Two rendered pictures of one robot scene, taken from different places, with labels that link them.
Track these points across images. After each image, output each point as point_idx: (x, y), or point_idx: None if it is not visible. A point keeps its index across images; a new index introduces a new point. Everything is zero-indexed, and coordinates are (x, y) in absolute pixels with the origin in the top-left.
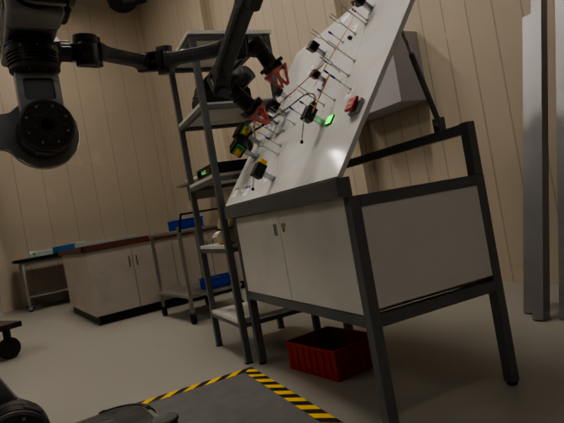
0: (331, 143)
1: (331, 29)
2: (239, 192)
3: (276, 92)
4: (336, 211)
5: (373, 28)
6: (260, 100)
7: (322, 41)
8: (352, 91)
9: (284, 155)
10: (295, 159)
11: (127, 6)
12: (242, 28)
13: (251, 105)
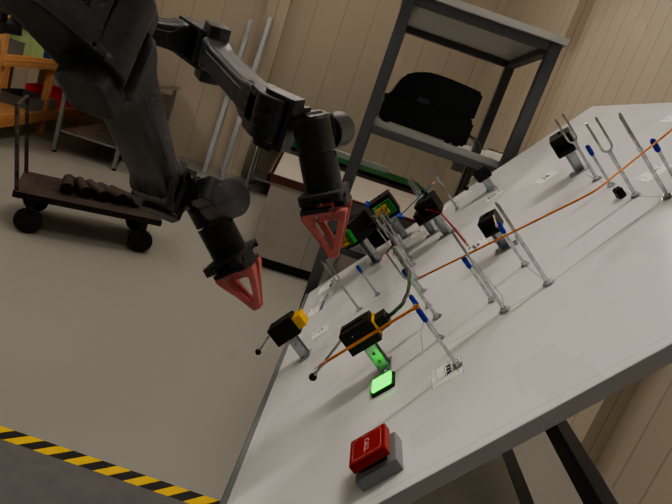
0: (310, 464)
1: (648, 116)
2: (320, 297)
3: (474, 174)
4: None
5: (656, 233)
6: (241, 263)
7: (617, 129)
8: (447, 382)
9: None
10: (326, 370)
11: None
12: (129, 128)
13: (214, 264)
